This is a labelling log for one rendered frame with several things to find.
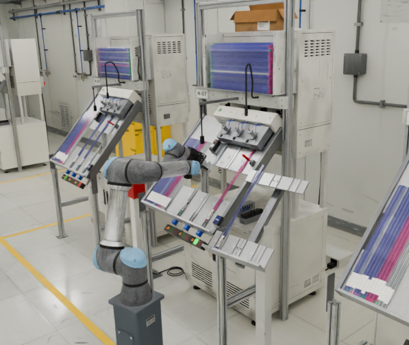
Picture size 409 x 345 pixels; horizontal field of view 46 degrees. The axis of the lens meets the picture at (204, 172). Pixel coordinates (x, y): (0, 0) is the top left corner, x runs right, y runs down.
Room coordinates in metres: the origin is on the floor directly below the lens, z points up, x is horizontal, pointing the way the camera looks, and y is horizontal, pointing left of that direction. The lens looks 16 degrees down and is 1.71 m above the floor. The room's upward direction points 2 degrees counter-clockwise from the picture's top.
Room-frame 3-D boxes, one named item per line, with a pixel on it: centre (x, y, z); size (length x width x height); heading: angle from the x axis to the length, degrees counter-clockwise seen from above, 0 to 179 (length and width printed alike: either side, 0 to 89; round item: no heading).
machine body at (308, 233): (2.97, -0.32, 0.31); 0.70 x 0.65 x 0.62; 39
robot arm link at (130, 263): (1.99, 0.34, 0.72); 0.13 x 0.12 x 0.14; 60
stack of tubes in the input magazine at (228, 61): (2.85, -0.26, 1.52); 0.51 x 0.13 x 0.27; 39
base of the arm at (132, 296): (1.99, 0.33, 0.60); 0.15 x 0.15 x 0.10
